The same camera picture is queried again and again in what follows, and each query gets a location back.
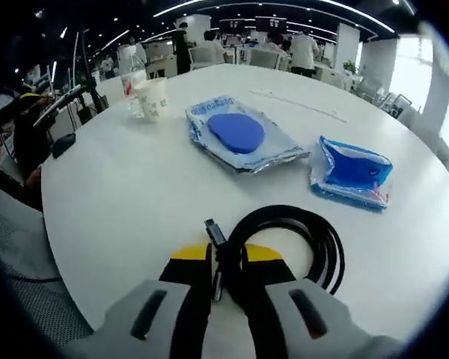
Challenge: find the silver wet wipes pack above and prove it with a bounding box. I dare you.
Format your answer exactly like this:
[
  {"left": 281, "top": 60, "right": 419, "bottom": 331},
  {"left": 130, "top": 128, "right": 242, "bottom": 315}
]
[{"left": 184, "top": 94, "right": 310, "bottom": 175}]

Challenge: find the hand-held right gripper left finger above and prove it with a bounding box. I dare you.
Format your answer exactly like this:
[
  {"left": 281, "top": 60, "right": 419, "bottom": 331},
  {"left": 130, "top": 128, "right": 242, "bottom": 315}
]
[{"left": 73, "top": 241, "right": 214, "bottom": 359}]

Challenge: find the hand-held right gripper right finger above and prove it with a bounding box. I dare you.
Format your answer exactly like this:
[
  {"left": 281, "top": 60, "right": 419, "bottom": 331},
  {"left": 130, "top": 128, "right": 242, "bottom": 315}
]
[{"left": 241, "top": 242, "right": 401, "bottom": 359}]

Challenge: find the black cable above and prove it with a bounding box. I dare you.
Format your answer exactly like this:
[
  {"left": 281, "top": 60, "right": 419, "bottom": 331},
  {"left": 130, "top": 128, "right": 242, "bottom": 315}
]
[{"left": 204, "top": 203, "right": 346, "bottom": 302}]

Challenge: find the clear plastic water bottle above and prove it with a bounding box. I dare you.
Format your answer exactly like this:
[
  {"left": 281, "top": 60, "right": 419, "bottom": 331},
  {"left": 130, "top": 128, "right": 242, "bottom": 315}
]
[{"left": 117, "top": 44, "right": 149, "bottom": 119}]

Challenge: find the black tripod stand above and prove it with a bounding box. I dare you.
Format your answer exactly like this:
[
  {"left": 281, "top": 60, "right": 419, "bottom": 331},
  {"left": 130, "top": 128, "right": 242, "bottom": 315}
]
[{"left": 73, "top": 28, "right": 109, "bottom": 126}]

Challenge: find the grey mesh office chair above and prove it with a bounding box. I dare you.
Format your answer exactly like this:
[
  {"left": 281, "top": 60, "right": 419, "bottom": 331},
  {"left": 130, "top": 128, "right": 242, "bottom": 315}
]
[{"left": 0, "top": 182, "right": 98, "bottom": 359}]

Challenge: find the white paper cup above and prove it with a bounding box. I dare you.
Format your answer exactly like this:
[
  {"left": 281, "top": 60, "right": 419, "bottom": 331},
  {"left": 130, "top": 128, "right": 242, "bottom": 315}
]
[{"left": 133, "top": 77, "right": 168, "bottom": 123}]

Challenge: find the black computer mouse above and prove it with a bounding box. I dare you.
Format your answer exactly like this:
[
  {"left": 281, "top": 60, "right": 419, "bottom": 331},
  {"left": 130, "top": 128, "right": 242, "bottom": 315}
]
[{"left": 51, "top": 132, "right": 78, "bottom": 160}]

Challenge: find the white cabinet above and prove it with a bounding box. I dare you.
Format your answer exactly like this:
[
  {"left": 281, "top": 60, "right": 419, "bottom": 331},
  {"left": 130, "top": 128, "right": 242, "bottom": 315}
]
[{"left": 93, "top": 76, "right": 123, "bottom": 109}]

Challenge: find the white office chair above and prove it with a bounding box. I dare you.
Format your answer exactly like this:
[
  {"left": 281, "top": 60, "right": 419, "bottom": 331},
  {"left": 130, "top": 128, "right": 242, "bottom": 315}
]
[
  {"left": 248, "top": 48, "right": 289, "bottom": 70},
  {"left": 189, "top": 46, "right": 227, "bottom": 70}
]

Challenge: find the blue tissue pack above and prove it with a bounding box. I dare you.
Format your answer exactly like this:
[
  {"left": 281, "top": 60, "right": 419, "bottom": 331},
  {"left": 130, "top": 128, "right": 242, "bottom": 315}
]
[{"left": 308, "top": 135, "right": 394, "bottom": 211}]

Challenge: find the white table cable cover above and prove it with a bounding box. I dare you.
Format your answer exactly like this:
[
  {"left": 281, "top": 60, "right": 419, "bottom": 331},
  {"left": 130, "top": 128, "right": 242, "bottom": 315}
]
[{"left": 248, "top": 88, "right": 349, "bottom": 124}]

